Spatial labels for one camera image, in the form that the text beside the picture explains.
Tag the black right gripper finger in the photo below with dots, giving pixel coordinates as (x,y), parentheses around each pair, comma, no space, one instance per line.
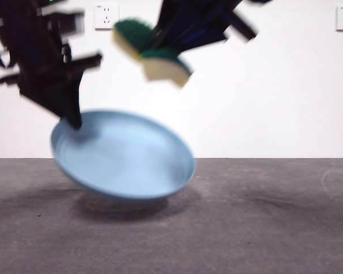
(188,25)

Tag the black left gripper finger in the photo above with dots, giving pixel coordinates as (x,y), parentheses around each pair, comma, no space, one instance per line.
(64,97)

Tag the yellow sponge with green scourer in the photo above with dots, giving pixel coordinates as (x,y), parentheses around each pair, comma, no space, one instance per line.
(163,68)

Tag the blue round plate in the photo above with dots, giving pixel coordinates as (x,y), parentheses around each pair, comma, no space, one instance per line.
(123,160)

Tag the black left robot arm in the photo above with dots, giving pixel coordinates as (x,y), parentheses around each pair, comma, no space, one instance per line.
(23,28)

